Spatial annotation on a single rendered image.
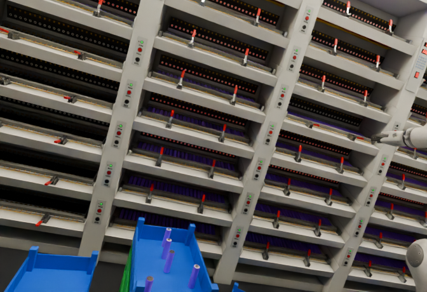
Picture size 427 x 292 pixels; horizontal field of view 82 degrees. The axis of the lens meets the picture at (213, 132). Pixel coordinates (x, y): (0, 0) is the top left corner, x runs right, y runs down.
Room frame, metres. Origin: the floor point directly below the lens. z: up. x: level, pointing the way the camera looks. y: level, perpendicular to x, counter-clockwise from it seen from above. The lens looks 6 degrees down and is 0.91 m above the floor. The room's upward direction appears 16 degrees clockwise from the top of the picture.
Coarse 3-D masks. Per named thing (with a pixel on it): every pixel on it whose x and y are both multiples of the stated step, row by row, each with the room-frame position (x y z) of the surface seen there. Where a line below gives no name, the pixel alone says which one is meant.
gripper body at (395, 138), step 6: (384, 132) 1.11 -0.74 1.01; (390, 132) 1.08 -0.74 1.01; (396, 132) 1.06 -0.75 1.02; (402, 132) 1.04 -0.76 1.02; (384, 138) 1.10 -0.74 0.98; (390, 138) 1.07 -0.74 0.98; (396, 138) 1.05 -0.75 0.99; (402, 138) 1.03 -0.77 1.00; (390, 144) 1.11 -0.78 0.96; (396, 144) 1.09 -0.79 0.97; (402, 144) 1.06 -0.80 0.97
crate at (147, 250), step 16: (192, 224) 0.83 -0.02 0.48; (144, 240) 0.78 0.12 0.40; (160, 240) 0.80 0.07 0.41; (176, 240) 0.82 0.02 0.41; (192, 240) 0.81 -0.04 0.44; (144, 256) 0.70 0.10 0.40; (160, 256) 0.72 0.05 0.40; (176, 256) 0.74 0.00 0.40; (192, 256) 0.77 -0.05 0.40; (144, 272) 0.64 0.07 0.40; (160, 272) 0.65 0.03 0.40; (176, 272) 0.67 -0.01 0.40; (144, 288) 0.50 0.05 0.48; (160, 288) 0.60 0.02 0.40; (176, 288) 0.61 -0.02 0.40; (208, 288) 0.57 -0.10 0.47
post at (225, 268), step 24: (312, 0) 1.23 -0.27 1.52; (288, 24) 1.30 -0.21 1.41; (312, 24) 1.24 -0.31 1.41; (288, 48) 1.22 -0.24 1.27; (288, 72) 1.23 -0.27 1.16; (264, 96) 1.32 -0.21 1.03; (288, 96) 1.24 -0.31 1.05; (264, 120) 1.23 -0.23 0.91; (264, 168) 1.24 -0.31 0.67; (240, 216) 1.23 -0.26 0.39; (240, 240) 1.23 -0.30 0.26; (216, 264) 1.26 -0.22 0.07
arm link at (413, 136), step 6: (426, 126) 0.96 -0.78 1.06; (414, 132) 0.99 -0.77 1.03; (420, 132) 0.97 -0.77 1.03; (426, 132) 0.95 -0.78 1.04; (414, 138) 0.98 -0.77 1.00; (420, 138) 0.96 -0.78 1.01; (426, 138) 0.94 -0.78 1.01; (414, 144) 0.99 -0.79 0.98; (420, 144) 0.97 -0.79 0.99; (426, 144) 0.95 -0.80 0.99
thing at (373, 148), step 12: (288, 108) 1.43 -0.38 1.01; (288, 120) 1.28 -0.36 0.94; (336, 120) 1.49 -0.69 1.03; (300, 132) 1.27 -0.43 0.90; (312, 132) 1.28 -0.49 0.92; (324, 132) 1.30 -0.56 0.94; (360, 132) 1.53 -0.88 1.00; (336, 144) 1.32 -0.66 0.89; (348, 144) 1.33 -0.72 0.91; (360, 144) 1.34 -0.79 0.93; (372, 144) 1.41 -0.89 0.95
